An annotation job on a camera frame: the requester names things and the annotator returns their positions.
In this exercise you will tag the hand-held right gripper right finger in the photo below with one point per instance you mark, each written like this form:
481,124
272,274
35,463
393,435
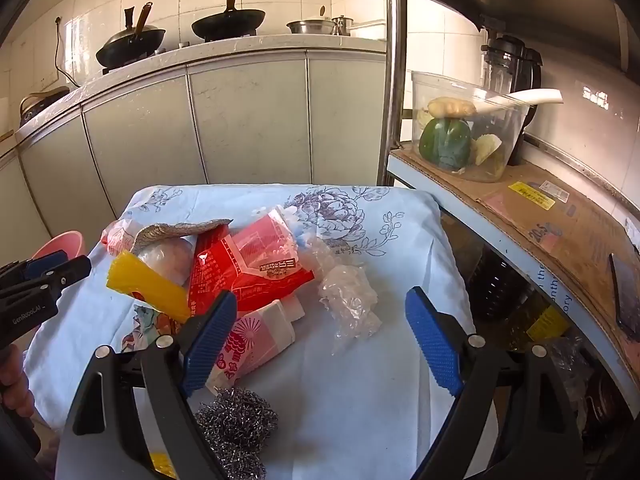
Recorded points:
432,345

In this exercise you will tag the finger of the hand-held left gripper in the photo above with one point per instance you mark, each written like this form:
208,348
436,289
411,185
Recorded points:
45,262
70,272

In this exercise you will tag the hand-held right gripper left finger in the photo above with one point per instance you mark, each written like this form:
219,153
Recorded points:
210,345

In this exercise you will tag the pink plastic bucket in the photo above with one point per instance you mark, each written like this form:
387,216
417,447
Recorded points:
62,242

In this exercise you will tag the trash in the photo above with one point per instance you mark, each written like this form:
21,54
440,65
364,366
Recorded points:
255,340

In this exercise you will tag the yellow bubble wrap sheet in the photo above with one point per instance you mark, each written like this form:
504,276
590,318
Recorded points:
145,285

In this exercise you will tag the red plastic package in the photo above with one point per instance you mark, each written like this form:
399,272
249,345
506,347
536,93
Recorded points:
235,265

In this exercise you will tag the person's left hand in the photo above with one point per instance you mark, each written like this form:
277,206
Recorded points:
17,390

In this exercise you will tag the pink white wrapper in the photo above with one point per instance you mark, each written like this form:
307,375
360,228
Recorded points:
115,234

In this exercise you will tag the colourful printed wrapper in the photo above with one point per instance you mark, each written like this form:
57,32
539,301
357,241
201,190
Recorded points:
147,330

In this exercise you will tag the steel wool scrubber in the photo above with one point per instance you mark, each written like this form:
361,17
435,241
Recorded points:
235,417
245,465

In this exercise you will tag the dark plastic bottle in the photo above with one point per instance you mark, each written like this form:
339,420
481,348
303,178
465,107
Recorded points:
500,285

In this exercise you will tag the clear crumpled plastic wrap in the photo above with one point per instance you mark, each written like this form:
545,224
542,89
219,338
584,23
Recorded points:
350,300
320,252

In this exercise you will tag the white crumpled plastic bag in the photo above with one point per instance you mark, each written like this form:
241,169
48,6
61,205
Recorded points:
167,260

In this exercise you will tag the floral light blue cloth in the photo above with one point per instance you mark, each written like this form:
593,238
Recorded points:
350,400

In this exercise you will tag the yellow oil bottle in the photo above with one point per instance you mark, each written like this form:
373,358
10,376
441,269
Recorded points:
545,325

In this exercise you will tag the crumpled grey plastic bag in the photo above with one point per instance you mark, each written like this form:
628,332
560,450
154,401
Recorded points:
567,365

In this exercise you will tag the brown cardboard sheet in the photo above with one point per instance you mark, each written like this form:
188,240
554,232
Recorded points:
575,240

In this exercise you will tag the black smartphone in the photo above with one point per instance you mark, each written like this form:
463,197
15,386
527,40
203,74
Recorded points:
625,295

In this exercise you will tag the green bell pepper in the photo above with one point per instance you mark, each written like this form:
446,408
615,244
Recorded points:
445,142

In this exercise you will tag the pale cabbage piece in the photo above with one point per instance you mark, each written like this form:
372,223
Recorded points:
487,149

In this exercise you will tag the black gas stove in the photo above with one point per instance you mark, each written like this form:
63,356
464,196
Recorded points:
112,70

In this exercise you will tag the grey kitchen counter cabinet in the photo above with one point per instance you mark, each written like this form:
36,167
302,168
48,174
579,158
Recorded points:
250,120

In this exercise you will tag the ginger root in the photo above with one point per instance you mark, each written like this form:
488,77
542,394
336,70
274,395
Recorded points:
450,108

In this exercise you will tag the clear plastic container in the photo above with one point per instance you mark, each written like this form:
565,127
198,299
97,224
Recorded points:
500,110

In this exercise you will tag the white plastic ladle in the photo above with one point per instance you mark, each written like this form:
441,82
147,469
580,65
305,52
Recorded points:
530,96

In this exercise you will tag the metal shelf rack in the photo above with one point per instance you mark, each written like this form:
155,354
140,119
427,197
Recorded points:
392,60

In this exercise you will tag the small steel pot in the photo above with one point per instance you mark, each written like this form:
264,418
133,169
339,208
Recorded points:
343,25

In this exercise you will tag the large steel pot with lid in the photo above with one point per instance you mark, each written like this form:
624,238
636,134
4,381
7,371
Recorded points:
310,26

